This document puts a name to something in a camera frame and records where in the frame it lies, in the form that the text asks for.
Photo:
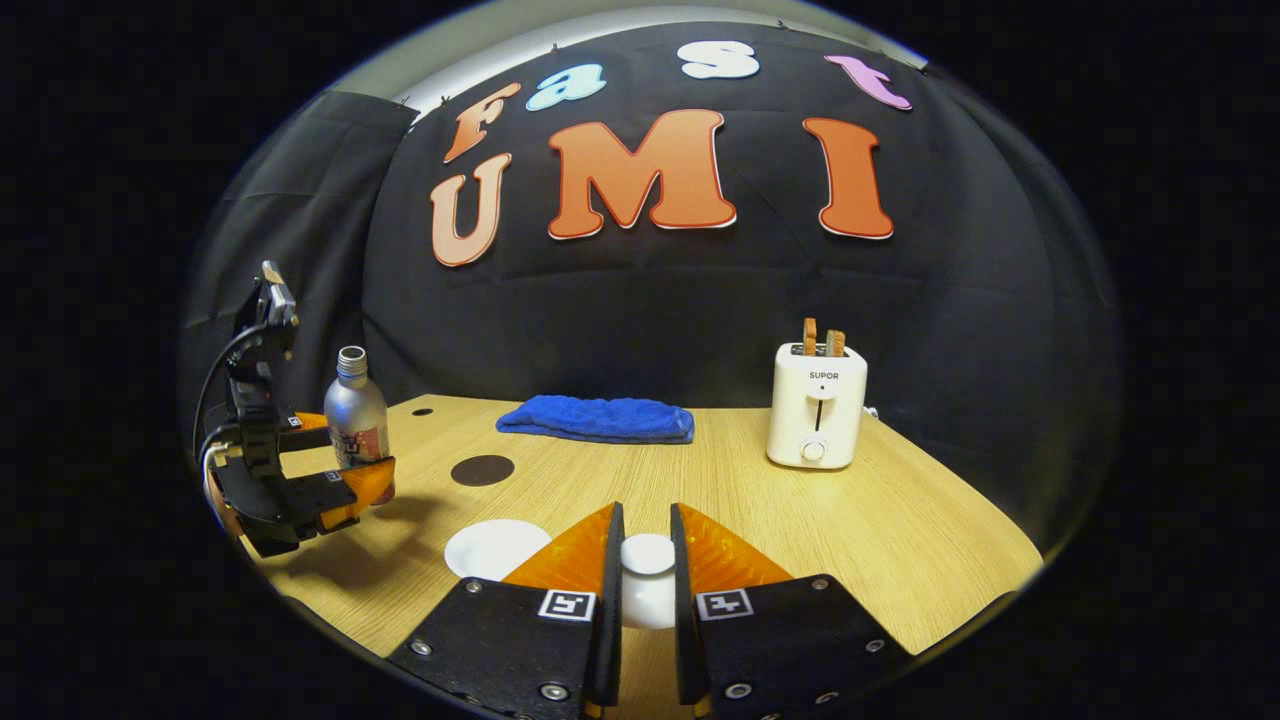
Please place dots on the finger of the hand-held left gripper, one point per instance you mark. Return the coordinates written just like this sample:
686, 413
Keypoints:
300, 428
290, 505

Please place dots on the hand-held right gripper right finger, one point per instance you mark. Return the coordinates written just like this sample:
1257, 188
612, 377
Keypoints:
685, 630

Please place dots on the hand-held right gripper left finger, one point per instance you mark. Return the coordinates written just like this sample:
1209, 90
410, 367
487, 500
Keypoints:
610, 620

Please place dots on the silver water bottle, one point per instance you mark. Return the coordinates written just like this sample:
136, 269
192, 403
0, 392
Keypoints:
355, 415

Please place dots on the dark round coaster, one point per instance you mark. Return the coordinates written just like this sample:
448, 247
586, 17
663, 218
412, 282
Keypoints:
482, 470

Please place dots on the blue towel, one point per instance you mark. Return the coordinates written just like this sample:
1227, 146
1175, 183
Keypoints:
600, 418

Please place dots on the white toaster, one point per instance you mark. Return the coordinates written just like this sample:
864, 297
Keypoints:
815, 410

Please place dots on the brown toast slice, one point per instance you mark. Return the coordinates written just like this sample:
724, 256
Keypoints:
835, 343
810, 337

